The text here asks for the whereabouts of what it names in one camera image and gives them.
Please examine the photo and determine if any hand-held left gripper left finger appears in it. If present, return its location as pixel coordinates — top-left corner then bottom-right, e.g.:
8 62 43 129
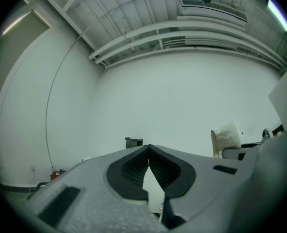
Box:
28 144 161 233

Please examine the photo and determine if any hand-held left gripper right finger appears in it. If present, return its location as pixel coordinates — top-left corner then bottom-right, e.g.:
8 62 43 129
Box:
148 144 253 233

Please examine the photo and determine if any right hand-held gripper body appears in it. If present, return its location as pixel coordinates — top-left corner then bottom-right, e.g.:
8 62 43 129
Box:
261 124 285 139

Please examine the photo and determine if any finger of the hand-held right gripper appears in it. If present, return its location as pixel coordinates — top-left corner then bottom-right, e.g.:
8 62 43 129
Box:
222 143 258 161

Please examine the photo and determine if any white fluffy cloth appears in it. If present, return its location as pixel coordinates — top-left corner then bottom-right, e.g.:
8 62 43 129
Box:
210 121 242 159

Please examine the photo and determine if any red machine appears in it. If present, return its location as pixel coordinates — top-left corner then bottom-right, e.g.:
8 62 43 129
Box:
50 170 67 181

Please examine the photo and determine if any empty black paper holder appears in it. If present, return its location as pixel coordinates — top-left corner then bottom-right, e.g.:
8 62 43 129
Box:
125 137 144 150

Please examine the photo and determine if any long ceiling tube light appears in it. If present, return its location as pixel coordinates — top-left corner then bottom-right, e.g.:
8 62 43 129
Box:
267 0 287 33

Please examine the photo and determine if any white ceiling pipe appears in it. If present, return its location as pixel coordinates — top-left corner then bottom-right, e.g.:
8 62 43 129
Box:
95 30 284 65
88 20 246 60

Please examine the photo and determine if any white ceiling air conditioner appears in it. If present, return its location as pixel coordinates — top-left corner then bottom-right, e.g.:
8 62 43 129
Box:
178 0 248 23

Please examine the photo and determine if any white floor cable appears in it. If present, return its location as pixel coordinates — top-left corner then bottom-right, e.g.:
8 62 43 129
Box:
27 170 35 200

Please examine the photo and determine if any thin grey wall cable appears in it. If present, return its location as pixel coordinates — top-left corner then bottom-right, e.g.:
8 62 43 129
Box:
45 24 95 169

